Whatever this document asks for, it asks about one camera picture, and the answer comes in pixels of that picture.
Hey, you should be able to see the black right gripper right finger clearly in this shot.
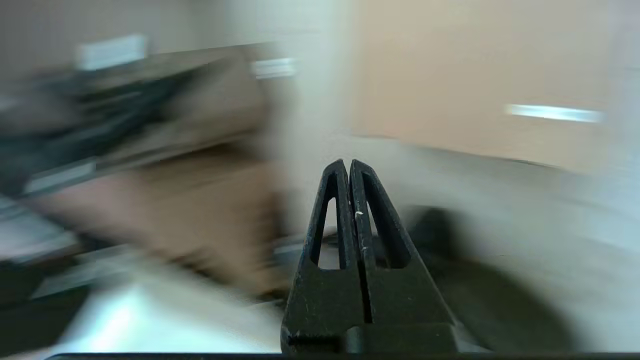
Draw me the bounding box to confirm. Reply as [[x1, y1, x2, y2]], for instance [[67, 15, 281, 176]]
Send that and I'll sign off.
[[350, 159, 462, 354]]

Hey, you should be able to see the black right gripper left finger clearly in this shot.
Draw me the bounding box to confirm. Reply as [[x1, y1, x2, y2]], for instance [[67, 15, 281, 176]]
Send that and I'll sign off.
[[280, 159, 374, 354]]

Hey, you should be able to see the brown cardboard shoe box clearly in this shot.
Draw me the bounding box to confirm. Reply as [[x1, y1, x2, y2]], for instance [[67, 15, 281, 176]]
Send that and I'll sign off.
[[30, 145, 301, 301]]

